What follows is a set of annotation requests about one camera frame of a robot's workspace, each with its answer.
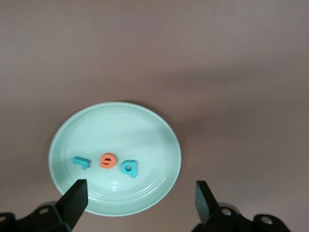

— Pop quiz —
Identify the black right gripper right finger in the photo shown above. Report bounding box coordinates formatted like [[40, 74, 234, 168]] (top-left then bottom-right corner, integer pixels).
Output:
[[190, 180, 289, 232]]

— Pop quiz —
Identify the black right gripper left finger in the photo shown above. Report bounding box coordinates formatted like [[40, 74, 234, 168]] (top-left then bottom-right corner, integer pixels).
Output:
[[0, 179, 87, 232]]

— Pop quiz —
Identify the teal foam letter r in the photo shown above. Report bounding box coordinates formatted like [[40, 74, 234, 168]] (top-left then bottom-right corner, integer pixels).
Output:
[[71, 156, 91, 171]]

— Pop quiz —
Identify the orange foam letter e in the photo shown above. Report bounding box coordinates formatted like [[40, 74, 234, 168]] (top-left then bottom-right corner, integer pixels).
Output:
[[100, 152, 118, 169]]

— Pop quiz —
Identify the teal foam letter d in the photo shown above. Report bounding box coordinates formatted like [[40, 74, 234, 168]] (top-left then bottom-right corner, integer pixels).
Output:
[[121, 159, 140, 179]]

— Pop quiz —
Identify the pale green plate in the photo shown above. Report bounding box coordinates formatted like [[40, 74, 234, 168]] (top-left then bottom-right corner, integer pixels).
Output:
[[48, 101, 182, 217]]

